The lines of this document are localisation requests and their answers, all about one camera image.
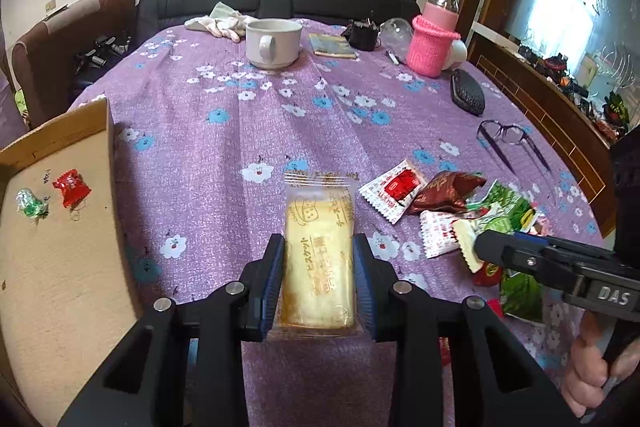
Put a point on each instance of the white mug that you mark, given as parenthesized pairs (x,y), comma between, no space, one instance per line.
(272,42)

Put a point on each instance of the small red wrapped candy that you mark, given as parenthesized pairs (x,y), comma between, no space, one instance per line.
(71,189)

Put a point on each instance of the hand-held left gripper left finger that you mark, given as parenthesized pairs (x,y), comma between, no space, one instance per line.
(272,287)

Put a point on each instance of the black small pouch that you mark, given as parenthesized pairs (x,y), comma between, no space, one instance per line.
(362,34)

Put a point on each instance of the white round jar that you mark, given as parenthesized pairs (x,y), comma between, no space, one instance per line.
(457,52)

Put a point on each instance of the clear plastic cup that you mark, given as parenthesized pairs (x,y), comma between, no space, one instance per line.
(395,32)

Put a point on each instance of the row of shelf trinkets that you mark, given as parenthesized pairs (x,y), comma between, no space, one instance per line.
(580,82)

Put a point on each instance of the green snack packet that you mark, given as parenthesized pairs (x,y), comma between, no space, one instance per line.
(507,202)
(522,297)

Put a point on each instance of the yellow biscuit packet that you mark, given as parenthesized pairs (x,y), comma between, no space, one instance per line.
(319,252)

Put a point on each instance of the black gear on armchair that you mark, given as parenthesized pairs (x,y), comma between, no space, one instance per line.
(100,52)

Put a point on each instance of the dark red foil packet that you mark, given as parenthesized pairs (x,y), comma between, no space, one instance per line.
(445,194)

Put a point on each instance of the purple framed glasses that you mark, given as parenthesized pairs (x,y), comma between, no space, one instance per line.
(507,139)

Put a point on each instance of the person's right hand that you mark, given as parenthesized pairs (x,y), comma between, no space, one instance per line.
(580,377)

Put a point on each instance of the red face print packet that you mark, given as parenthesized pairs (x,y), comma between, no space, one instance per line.
(486,278)

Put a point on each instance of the wooden mirror cabinet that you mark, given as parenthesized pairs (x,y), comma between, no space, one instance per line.
(540,102)

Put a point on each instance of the brown armchair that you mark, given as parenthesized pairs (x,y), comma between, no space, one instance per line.
(55,42)

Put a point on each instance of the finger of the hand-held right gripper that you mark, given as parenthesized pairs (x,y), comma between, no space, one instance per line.
(535,235)
(520,254)

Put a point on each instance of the wall socket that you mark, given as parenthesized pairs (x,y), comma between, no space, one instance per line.
(50,5)

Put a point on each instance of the black glasses case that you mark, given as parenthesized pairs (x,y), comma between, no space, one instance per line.
(467,94)

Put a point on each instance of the white red snack packet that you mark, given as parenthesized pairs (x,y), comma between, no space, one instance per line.
(392,189)
(439,241)

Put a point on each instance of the purple floral tablecloth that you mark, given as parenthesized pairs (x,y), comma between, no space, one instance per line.
(225,107)

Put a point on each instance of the small pen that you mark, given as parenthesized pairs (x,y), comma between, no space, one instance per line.
(392,57)

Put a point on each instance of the green wrapped candy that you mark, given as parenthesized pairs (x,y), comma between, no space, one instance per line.
(31,204)

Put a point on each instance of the pile of clothes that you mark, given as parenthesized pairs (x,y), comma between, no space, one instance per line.
(20,99)

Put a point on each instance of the bottle with pink knit sleeve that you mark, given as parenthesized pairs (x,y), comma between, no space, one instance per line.
(432,37)

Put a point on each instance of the cardboard box tray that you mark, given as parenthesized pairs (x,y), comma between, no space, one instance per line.
(60,282)

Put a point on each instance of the small thin booklet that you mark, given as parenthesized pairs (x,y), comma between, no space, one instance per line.
(331,44)

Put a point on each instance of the cream edged green packet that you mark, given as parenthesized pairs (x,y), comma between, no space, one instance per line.
(472,249)

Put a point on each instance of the white gloves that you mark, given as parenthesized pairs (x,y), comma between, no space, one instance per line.
(220,22)

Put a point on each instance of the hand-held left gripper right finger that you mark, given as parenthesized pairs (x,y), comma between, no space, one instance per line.
(362,282)

